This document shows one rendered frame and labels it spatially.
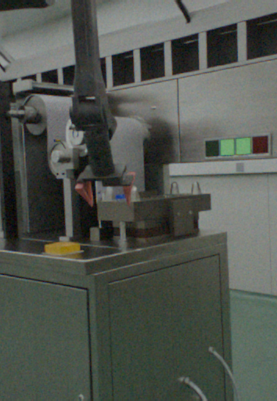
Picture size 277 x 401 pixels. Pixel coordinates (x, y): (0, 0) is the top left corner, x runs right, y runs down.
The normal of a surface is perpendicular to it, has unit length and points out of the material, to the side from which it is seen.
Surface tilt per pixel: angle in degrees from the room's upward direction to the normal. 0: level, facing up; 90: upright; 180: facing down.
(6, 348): 90
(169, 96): 90
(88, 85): 94
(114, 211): 90
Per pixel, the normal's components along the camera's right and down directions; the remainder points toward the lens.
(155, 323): 0.73, 0.00
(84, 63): -0.22, 0.13
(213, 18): -0.68, 0.07
